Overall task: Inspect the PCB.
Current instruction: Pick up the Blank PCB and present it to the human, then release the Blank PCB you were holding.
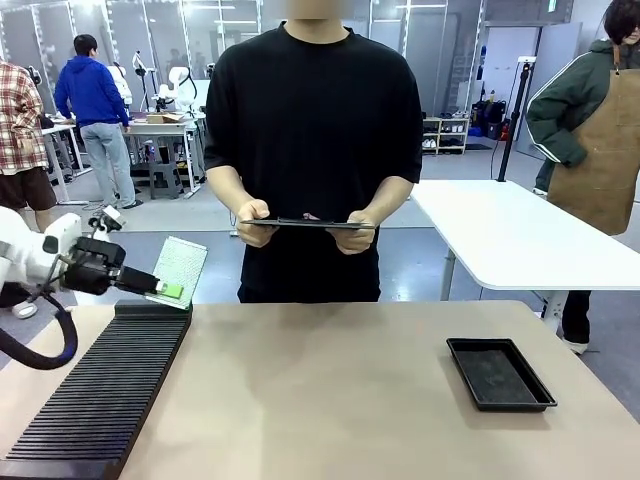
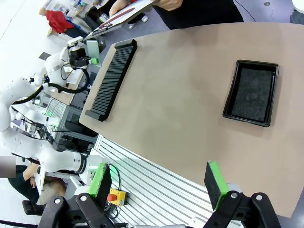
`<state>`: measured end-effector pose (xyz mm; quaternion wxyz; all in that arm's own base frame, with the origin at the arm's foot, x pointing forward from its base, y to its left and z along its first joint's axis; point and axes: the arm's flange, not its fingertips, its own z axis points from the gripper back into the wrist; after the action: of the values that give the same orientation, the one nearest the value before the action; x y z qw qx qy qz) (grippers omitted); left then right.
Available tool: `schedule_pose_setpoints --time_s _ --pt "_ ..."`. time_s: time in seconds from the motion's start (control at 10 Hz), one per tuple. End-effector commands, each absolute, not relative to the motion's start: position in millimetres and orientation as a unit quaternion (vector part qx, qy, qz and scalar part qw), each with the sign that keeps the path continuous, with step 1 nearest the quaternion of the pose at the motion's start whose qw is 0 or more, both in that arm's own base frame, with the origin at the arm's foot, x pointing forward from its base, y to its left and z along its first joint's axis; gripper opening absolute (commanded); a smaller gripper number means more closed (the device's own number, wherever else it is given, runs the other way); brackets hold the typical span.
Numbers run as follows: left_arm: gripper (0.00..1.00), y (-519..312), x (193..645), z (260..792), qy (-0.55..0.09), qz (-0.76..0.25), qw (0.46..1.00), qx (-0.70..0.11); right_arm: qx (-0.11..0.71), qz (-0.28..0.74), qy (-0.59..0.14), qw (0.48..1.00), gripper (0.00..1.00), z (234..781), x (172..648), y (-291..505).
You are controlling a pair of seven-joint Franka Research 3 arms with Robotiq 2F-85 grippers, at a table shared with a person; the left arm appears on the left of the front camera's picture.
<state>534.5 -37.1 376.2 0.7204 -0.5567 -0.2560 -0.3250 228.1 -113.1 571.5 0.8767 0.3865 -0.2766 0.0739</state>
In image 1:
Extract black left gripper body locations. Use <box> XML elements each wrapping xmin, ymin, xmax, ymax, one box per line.
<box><xmin>59</xmin><ymin>237</ymin><xmax>127</xmax><ymax>296</ymax></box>

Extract green perforated PCB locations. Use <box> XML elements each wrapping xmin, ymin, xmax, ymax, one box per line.
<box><xmin>144</xmin><ymin>235</ymin><xmax>209</xmax><ymax>310</ymax></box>

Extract black clipboard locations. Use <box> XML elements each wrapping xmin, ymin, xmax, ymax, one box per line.
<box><xmin>240</xmin><ymin>215</ymin><xmax>377</xmax><ymax>232</ymax></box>

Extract person's left forearm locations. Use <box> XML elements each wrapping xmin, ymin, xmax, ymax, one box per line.
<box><xmin>367</xmin><ymin>167</ymin><xmax>415</xmax><ymax>224</ymax></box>

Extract person's right forearm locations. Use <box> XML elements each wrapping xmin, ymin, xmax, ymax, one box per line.
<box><xmin>205</xmin><ymin>164</ymin><xmax>251</xmax><ymax>222</ymax></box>

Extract black slotted PCB rack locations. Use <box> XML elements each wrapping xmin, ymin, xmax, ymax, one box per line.
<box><xmin>0</xmin><ymin>298</ymin><xmax>194</xmax><ymax>480</ymax></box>

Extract person's right hand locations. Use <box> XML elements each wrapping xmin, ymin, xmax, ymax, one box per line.
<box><xmin>235</xmin><ymin>199</ymin><xmax>279</xmax><ymax>248</ymax></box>

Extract person's left hand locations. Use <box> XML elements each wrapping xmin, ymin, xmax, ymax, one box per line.
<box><xmin>324</xmin><ymin>209</ymin><xmax>377</xmax><ymax>255</ymax></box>

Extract grey step stool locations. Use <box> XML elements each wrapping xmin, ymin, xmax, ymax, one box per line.
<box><xmin>148</xmin><ymin>160</ymin><xmax>181</xmax><ymax>200</ymax></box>

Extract white height-adjustable desk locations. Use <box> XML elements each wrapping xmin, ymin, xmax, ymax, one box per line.
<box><xmin>38</xmin><ymin>119</ymin><xmax>94</xmax><ymax>205</ymax></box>

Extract white desk with cardboard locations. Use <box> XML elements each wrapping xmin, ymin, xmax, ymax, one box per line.
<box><xmin>122</xmin><ymin>117</ymin><xmax>209</xmax><ymax>199</ymax></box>

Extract person in plaid shirt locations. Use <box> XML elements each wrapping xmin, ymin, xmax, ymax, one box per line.
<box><xmin>0</xmin><ymin>57</ymin><xmax>59</xmax><ymax>234</ymax></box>

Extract person in blue hoodie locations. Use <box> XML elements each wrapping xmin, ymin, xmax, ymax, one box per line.
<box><xmin>53</xmin><ymin>33</ymin><xmax>144</xmax><ymax>210</ymax></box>

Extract white lamp stand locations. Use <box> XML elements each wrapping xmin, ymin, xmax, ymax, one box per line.
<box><xmin>131</xmin><ymin>49</ymin><xmax>152</xmax><ymax>114</ymax></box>

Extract person in black t-shirt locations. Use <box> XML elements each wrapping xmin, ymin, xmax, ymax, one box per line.
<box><xmin>203</xmin><ymin>0</ymin><xmax>425</xmax><ymax>304</ymax></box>

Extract wooden shoe shelf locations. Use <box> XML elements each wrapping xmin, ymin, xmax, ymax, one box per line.
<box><xmin>422</xmin><ymin>115</ymin><xmax>471</xmax><ymax>155</ymax></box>

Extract black plastic tray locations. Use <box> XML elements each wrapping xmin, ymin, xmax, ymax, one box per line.
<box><xmin>445</xmin><ymin>337</ymin><xmax>559</xmax><ymax>413</ymax></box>

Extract white rounded table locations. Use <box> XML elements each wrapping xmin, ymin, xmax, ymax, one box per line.
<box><xmin>409</xmin><ymin>178</ymin><xmax>640</xmax><ymax>326</ymax></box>

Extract black luggage bags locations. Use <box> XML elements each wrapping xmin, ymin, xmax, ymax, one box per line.
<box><xmin>472</xmin><ymin>98</ymin><xmax>509</xmax><ymax>140</ymax></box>

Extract black tripod pole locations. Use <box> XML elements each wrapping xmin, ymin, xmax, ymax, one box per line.
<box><xmin>496</xmin><ymin>57</ymin><xmax>536</xmax><ymax>182</ymax></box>

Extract person in brown apron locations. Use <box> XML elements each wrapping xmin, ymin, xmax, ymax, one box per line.
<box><xmin>525</xmin><ymin>0</ymin><xmax>640</xmax><ymax>356</ymax></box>

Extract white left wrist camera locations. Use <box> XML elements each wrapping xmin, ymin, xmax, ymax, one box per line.
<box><xmin>88</xmin><ymin>204</ymin><xmax>127</xmax><ymax>237</ymax></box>

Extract black corrugated cable hose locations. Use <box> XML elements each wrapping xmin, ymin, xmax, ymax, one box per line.
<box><xmin>0</xmin><ymin>292</ymin><xmax>79</xmax><ymax>371</ymax></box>

